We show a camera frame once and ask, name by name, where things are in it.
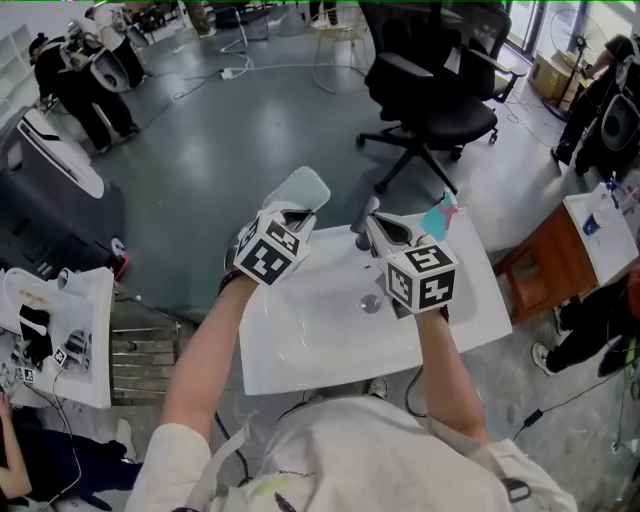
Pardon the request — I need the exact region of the white basin on cabinet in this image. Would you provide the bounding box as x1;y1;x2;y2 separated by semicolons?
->
563;181;640;287

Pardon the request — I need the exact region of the translucent frosted plastic object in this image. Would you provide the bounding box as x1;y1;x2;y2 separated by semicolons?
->
263;166;332;222

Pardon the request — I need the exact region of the standing floor fan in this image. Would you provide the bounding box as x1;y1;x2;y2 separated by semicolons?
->
548;6;619;123

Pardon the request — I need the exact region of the black mesh office chair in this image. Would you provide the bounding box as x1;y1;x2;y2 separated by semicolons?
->
355;0;527;196

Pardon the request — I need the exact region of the wooden cabinet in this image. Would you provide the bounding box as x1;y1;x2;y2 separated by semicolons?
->
493;201;601;325

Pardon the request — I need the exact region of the white basin with clutter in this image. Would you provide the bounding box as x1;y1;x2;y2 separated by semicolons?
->
0;266;116;410

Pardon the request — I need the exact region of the black wristband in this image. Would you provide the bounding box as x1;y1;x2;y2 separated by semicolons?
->
218;268;245;297

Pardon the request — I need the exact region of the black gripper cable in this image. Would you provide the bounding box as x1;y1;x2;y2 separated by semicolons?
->
403;366;431;419

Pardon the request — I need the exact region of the black glove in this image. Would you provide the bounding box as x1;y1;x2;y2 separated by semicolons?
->
18;303;55;366

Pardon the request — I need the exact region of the gold wire chair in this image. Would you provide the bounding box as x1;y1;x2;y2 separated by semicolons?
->
310;6;370;96

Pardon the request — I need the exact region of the teal and pink object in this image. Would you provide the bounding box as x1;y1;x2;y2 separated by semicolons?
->
418;188;470;244

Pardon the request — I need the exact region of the white ceramic wash basin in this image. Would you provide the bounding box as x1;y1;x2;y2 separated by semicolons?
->
238;213;514;397

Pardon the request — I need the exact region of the person's right forearm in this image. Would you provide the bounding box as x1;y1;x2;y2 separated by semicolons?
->
413;305;490;445

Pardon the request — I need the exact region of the black and white machine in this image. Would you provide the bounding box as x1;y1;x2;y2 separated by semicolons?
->
0;105;127;281

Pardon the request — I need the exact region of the cardboard box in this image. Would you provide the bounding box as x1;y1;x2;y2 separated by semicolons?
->
528;51;587;110

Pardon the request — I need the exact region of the person's white shirt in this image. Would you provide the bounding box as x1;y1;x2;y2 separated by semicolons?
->
126;393;579;512

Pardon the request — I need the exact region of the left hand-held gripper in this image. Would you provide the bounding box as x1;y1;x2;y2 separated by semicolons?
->
233;199;318;288

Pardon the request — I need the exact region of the grey metal faucet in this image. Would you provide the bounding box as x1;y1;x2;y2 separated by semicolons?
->
349;195;382;252

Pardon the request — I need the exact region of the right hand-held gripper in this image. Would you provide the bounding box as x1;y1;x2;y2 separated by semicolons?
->
367;211;459;316

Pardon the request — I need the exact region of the wooden pallet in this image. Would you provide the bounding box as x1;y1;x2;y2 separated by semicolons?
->
109;293;182;402

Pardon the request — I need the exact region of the person's left forearm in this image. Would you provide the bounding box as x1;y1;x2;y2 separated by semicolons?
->
159;272;282;444

